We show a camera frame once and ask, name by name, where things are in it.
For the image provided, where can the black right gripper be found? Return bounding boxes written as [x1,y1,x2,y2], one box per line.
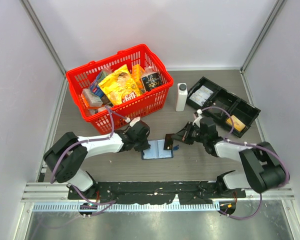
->
[171,121,207,145]

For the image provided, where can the blue leather card holder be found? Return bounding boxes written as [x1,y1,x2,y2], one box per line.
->
[141,139,179,160]

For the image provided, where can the black credit card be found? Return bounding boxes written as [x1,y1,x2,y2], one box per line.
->
[163,133,174,151]

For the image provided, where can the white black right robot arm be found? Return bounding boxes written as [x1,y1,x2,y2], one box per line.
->
[172,117,289,198]

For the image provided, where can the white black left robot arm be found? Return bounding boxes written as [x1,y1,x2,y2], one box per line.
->
[43,118,150,199]

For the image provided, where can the white cards in tray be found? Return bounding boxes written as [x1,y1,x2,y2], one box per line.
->
[189,85,214,107]

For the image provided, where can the gold card in tray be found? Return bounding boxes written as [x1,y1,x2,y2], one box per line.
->
[226,115,246,132]

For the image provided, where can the white bottle grey cap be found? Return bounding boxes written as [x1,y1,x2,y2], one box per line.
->
[175,83,188,112]

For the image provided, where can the black compartment tray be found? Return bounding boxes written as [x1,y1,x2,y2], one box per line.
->
[186,76,261,138]

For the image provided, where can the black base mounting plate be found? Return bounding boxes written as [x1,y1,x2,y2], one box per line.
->
[67,181,246,205]

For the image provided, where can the red plastic shopping basket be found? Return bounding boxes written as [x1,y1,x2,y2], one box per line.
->
[66,44,174,134]

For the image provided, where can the white sponge pack lower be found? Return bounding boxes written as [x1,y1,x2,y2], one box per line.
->
[88,105,113,116]

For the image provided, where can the white sponge pack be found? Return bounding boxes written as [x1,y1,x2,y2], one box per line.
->
[81,88,103,109]
[88,105,113,116]

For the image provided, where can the yellow Lays chips bag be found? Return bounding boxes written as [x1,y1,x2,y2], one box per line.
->
[98,64,142,106]

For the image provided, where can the black wrapped roll package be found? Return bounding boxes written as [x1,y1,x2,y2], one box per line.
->
[141,66,163,92]

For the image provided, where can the white sponge pack upper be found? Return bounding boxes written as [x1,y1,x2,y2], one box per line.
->
[81,88,103,109]

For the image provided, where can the orange snack box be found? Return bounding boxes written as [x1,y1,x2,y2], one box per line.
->
[131,64,146,93]

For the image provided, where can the blue Vileda sponge pack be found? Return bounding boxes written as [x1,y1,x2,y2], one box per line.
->
[89,70,108,98]

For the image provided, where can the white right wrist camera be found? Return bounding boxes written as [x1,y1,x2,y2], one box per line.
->
[192,109,203,127]

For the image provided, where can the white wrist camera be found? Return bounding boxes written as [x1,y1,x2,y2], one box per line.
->
[129,117,141,127]
[192,109,203,127]

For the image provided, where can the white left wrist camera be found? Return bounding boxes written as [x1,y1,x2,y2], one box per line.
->
[129,117,141,127]

